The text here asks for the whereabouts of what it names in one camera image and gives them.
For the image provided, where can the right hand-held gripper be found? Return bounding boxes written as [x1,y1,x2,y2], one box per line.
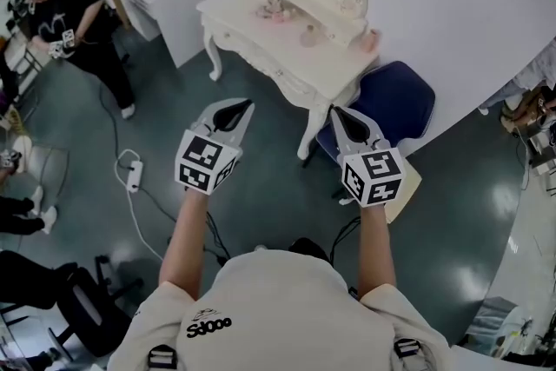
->
[330,104,407,209]

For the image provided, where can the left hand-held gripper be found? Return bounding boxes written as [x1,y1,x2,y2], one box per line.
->
[175,97,256,197]

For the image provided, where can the pink cup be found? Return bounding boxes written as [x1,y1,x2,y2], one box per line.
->
[362,29,383,54]

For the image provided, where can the person's left forearm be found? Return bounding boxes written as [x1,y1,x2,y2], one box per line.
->
[157,186,210,301]

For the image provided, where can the person's right forearm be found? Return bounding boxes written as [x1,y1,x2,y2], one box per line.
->
[355,202,399,297]

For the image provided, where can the white dressing table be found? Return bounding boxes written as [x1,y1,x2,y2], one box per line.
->
[195,0,384,160]

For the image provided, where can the blue upholstered chair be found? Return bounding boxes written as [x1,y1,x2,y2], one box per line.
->
[315,60,437,171]

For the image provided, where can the beige board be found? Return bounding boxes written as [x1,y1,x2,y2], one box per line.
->
[384,168,423,226]

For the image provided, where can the white power strip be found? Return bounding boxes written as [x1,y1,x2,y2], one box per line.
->
[124,160,146,193]

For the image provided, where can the white cabinet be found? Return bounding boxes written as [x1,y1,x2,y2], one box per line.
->
[113,0,195,69]

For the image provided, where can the pink flower bouquet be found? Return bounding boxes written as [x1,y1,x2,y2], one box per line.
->
[255,0,292,21]

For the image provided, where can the person's black trousers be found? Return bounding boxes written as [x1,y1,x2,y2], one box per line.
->
[288,236,332,264]

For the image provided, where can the person's white shirt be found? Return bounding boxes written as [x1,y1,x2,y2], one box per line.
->
[108,249,455,371]

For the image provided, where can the black office chair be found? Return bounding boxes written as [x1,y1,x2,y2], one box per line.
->
[46,255,145,358]

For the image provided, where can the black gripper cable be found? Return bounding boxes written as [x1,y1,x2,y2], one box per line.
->
[328,215,363,267]
[202,210,232,262]

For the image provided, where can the white power cable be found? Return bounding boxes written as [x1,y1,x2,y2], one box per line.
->
[114,149,164,262]

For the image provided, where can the black strap buckle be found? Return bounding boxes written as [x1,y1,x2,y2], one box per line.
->
[146,344,180,371]
[393,337,423,361]

